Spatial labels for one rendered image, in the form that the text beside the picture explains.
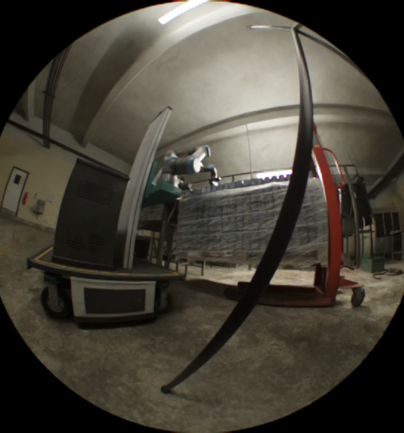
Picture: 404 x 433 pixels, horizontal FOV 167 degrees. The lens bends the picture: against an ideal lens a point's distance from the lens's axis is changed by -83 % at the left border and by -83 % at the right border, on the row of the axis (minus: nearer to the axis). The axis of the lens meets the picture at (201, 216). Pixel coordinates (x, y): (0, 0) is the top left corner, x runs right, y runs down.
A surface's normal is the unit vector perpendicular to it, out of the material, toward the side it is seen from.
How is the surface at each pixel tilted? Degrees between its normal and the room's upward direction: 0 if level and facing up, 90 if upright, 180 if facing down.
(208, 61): 180
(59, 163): 90
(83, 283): 90
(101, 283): 90
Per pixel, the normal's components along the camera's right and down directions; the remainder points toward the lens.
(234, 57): -0.10, 0.97
